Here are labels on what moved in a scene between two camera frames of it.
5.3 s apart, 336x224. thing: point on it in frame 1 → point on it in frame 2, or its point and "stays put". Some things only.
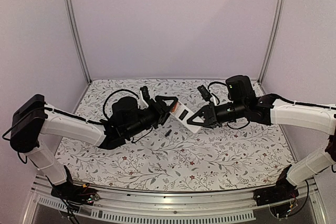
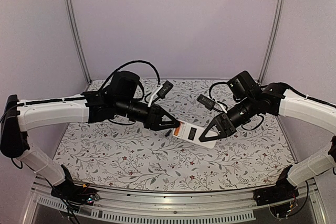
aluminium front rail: (46, 208) stays put
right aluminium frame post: (279, 17) stays put
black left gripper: (163, 112) → (154, 119)
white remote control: (181, 113) → (191, 132)
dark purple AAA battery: (168, 133) stays put
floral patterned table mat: (171, 157) stays put
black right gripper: (210, 115) → (227, 124)
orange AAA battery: (174, 107) → (177, 131)
